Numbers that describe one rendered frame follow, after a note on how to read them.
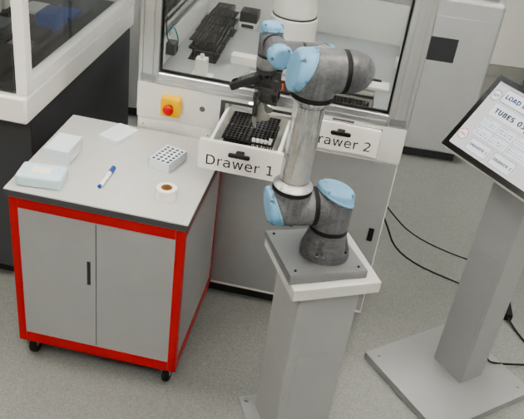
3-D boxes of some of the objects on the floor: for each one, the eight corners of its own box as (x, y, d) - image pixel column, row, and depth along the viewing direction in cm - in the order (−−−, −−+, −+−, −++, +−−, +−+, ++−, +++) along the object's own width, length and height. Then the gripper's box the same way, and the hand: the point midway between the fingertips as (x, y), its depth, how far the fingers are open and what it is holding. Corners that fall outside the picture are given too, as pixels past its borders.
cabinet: (360, 325, 317) (402, 165, 273) (131, 277, 325) (136, 115, 282) (372, 211, 396) (405, 73, 353) (188, 174, 405) (198, 36, 362)
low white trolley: (175, 392, 272) (188, 225, 231) (17, 357, 278) (2, 187, 237) (211, 296, 321) (228, 144, 280) (76, 268, 326) (72, 114, 285)
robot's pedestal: (341, 451, 259) (386, 283, 218) (260, 465, 250) (292, 293, 209) (312, 387, 283) (348, 227, 242) (237, 399, 273) (261, 234, 232)
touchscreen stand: (436, 438, 269) (522, 207, 214) (363, 357, 300) (422, 137, 245) (529, 396, 293) (629, 179, 238) (453, 325, 324) (526, 118, 269)
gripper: (279, 77, 234) (271, 135, 246) (284, 64, 243) (277, 120, 255) (253, 72, 234) (246, 130, 246) (259, 59, 243) (253, 116, 256)
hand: (254, 120), depth 250 cm, fingers open, 3 cm apart
